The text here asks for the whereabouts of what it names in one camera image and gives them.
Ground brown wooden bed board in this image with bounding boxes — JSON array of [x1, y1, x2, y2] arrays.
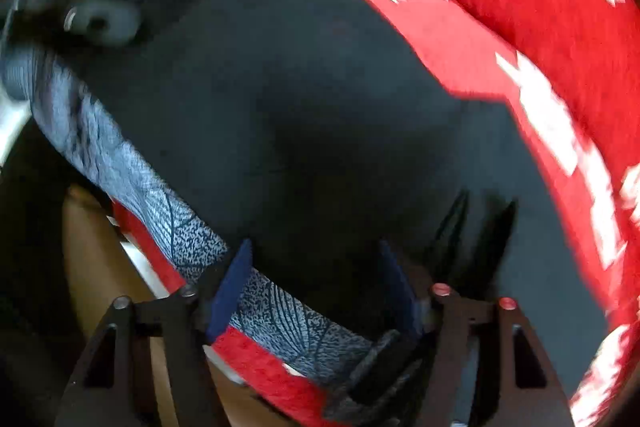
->
[[62, 184, 286, 427]]

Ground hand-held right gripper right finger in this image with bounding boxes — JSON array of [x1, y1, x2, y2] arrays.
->
[[377, 239, 576, 427]]

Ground blue-grey leaf print cloth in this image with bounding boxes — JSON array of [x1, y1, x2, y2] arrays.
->
[[2, 42, 376, 388]]

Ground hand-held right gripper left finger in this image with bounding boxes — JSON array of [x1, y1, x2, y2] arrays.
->
[[54, 238, 253, 427]]

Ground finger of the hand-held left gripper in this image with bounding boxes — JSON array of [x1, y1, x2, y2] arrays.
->
[[59, 0, 143, 48]]

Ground red printed blanket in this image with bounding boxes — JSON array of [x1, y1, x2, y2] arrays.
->
[[50, 0, 640, 427]]

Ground black pants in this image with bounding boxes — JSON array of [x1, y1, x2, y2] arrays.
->
[[30, 0, 608, 427]]

